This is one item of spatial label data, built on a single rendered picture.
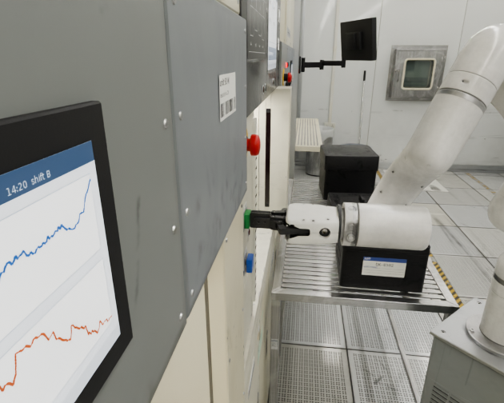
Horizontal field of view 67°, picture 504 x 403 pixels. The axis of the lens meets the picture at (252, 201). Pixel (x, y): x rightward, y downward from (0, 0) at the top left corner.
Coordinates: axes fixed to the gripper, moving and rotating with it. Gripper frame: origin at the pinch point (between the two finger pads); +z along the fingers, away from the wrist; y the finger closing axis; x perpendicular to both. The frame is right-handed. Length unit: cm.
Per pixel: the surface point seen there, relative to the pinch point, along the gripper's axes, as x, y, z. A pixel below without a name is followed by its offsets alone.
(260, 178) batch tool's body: -14, 70, 8
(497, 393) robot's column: -52, 14, -61
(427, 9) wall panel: 85, 480, -152
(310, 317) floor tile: -120, 129, -17
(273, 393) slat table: -89, 40, -1
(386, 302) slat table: -45, 40, -37
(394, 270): -36, 46, -40
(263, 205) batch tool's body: -25, 70, 7
